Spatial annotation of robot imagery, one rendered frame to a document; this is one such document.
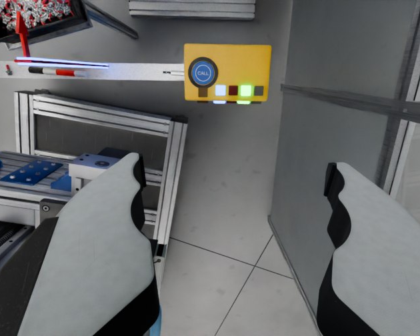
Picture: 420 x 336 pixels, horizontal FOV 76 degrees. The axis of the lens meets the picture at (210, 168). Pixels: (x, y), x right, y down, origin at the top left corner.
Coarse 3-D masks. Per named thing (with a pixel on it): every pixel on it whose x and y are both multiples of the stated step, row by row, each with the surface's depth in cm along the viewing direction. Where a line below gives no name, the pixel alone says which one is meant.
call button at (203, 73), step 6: (198, 66) 48; (204, 66) 48; (210, 66) 48; (192, 72) 49; (198, 72) 49; (204, 72) 49; (210, 72) 49; (198, 78) 49; (204, 78) 49; (210, 78) 49; (204, 84) 50
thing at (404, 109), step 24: (408, 48) 59; (408, 72) 59; (312, 96) 110; (336, 96) 91; (360, 96) 77; (408, 96) 59; (408, 120) 59; (384, 144) 67; (384, 168) 67; (288, 264) 140; (312, 312) 109
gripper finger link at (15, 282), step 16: (48, 224) 8; (32, 240) 7; (48, 240) 7; (16, 256) 7; (32, 256) 7; (0, 272) 6; (16, 272) 6; (32, 272) 6; (0, 288) 6; (16, 288) 6; (32, 288) 6; (0, 304) 6; (16, 304) 6; (0, 320) 5; (16, 320) 5
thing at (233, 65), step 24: (192, 48) 48; (216, 48) 48; (240, 48) 49; (264, 48) 49; (216, 72) 50; (240, 72) 50; (264, 72) 50; (192, 96) 51; (216, 96) 51; (240, 96) 51; (264, 96) 52
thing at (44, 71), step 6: (30, 72) 67; (36, 72) 67; (42, 72) 67; (48, 72) 67; (54, 72) 67; (60, 72) 67; (66, 72) 67; (72, 72) 68; (78, 72) 68; (84, 72) 68
